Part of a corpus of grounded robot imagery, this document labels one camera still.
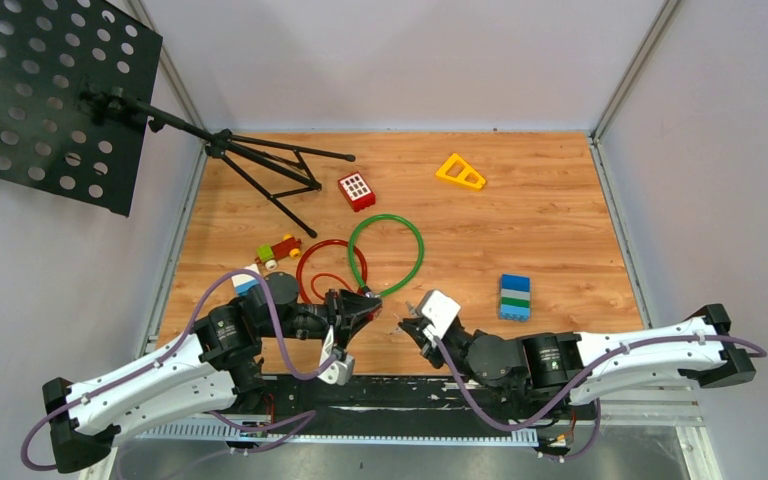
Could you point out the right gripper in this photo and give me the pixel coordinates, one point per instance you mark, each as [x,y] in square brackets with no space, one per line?
[432,353]

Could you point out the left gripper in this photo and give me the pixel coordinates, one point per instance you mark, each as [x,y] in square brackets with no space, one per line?
[348,312]

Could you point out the silver keys of red lock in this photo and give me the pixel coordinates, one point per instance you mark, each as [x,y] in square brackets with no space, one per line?
[412,310]

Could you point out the red cable lock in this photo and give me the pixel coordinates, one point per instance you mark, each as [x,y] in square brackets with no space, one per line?
[307,255]

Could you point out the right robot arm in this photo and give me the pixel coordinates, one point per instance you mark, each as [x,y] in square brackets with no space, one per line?
[580,367]

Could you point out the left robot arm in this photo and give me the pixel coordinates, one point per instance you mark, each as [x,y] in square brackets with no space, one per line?
[212,366]

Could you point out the red green toy car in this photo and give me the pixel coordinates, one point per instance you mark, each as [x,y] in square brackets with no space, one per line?
[269,256]

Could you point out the blue green white brick stack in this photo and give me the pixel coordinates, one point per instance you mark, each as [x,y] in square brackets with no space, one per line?
[514,299]

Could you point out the white blue toy brick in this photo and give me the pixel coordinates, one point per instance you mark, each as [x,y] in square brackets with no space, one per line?
[243,282]

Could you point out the red window toy brick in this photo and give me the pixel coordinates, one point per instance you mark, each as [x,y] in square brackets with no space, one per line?
[356,191]

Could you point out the yellow triangular toy piece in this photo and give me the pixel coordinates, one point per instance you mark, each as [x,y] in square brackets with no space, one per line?
[457,171]

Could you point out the black perforated music stand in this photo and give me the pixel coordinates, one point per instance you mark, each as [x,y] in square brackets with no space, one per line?
[76,83]

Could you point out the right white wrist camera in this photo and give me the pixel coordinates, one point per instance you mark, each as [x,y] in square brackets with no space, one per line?
[438,312]

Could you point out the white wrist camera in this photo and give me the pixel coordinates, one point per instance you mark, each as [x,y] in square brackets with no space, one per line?
[337,365]
[438,312]

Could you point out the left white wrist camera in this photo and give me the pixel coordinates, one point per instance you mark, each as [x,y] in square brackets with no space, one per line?
[337,365]

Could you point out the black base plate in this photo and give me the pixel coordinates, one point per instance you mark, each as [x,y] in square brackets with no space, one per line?
[403,406]

